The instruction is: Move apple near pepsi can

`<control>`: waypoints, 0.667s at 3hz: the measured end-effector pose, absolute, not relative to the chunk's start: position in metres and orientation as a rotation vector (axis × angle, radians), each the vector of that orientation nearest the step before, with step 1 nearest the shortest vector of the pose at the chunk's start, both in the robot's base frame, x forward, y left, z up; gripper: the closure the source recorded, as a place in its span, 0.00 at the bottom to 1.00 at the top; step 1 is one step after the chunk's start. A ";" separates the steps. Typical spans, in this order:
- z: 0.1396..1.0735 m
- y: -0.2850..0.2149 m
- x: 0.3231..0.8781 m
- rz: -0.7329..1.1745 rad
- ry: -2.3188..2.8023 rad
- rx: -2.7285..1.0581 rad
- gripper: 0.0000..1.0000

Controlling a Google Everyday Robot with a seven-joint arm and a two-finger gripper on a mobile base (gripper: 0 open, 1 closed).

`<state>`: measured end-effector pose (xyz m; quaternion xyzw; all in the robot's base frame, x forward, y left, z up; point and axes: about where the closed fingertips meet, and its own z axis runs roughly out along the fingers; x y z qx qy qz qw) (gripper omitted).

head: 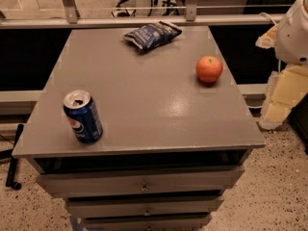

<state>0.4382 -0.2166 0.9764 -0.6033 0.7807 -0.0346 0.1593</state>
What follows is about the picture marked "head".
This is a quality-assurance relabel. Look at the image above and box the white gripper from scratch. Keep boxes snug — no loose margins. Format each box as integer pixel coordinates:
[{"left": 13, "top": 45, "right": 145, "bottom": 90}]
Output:
[{"left": 255, "top": 0, "right": 308, "bottom": 130}]

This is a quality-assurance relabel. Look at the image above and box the red apple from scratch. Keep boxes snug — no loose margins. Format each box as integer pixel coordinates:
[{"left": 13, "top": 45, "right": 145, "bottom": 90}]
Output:
[{"left": 195, "top": 56, "right": 223, "bottom": 84}]

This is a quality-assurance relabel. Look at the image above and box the blue pepsi can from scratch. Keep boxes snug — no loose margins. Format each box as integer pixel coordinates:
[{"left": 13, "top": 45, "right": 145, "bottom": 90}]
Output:
[{"left": 63, "top": 90, "right": 103, "bottom": 143}]

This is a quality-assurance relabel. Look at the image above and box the blue chip bag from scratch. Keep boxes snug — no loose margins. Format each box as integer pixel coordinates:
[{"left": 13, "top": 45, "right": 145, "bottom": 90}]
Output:
[{"left": 123, "top": 21, "right": 182, "bottom": 53}]

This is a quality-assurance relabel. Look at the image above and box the grey drawer cabinet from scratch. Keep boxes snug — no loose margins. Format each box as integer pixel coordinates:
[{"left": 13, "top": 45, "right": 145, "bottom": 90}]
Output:
[{"left": 14, "top": 26, "right": 265, "bottom": 231}]

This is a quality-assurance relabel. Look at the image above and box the black bar on floor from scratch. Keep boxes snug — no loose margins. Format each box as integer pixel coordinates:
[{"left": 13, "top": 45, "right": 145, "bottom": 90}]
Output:
[{"left": 6, "top": 124, "right": 23, "bottom": 191}]

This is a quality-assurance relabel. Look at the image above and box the white cable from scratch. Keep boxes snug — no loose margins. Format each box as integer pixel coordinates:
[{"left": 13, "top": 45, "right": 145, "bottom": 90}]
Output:
[{"left": 247, "top": 12, "right": 283, "bottom": 110}]

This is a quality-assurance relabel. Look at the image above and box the metal railing frame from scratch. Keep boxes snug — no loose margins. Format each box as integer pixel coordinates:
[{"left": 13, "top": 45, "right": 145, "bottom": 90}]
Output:
[{"left": 0, "top": 0, "right": 294, "bottom": 29}]

